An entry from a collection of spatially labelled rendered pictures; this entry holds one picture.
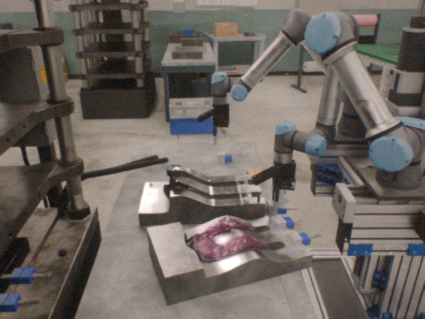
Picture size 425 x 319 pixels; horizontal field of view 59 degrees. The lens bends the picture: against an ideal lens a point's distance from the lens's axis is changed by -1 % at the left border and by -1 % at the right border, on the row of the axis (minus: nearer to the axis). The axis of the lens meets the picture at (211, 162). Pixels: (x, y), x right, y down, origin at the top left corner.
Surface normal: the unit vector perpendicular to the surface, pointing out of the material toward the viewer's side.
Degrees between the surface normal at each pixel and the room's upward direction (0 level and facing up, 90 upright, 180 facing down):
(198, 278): 90
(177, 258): 0
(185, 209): 90
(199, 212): 90
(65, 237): 0
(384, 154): 96
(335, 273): 0
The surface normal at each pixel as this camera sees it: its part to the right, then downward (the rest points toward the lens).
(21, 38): 0.73, 0.29
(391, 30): 0.05, 0.42
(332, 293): 0.00, -0.91
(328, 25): -0.71, 0.20
